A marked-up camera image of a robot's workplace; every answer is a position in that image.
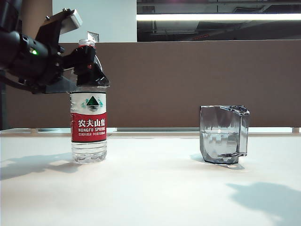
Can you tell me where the Nongfu Spring water bottle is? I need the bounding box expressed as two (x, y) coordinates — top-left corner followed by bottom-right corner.
(70, 39), (108, 164)

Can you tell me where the small metal bracket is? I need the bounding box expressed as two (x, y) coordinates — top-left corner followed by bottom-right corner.
(87, 31), (99, 43)

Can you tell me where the tan round column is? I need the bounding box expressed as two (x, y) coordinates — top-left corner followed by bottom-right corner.
(17, 0), (53, 44)

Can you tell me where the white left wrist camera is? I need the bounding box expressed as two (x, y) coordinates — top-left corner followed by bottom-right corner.
(61, 9), (83, 34)

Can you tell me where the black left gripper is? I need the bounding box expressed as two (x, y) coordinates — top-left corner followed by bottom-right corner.
(30, 45), (111, 95)

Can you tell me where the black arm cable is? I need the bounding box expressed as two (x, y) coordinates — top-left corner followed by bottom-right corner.
(0, 70), (33, 92)

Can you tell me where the brown desk divider panel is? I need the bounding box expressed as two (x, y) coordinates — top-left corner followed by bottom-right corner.
(4, 42), (301, 129)

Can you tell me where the grey transparent plastic cup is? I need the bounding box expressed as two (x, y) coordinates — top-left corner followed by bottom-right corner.
(199, 105), (250, 164)

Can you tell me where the white ceiling light strip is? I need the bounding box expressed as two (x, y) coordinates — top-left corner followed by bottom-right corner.
(136, 13), (301, 22)

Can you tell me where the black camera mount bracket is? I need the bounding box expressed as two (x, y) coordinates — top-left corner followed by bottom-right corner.
(35, 8), (76, 48)

